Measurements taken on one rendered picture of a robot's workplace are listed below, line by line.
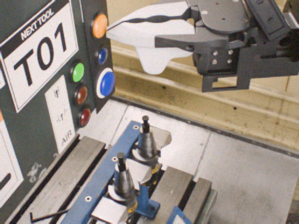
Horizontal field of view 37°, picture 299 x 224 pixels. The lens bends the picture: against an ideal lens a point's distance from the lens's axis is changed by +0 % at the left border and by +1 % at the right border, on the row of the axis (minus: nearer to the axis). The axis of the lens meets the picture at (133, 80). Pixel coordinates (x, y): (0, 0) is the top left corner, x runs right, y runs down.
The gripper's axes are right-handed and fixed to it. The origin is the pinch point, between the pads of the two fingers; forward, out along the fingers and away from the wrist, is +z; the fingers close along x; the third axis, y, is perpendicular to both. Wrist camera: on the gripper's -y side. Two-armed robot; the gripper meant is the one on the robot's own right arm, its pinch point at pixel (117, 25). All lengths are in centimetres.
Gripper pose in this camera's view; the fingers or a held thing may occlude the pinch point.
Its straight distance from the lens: 47.4
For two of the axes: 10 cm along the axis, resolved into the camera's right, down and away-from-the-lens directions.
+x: -0.6, -6.5, 7.6
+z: -10.0, 0.7, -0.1
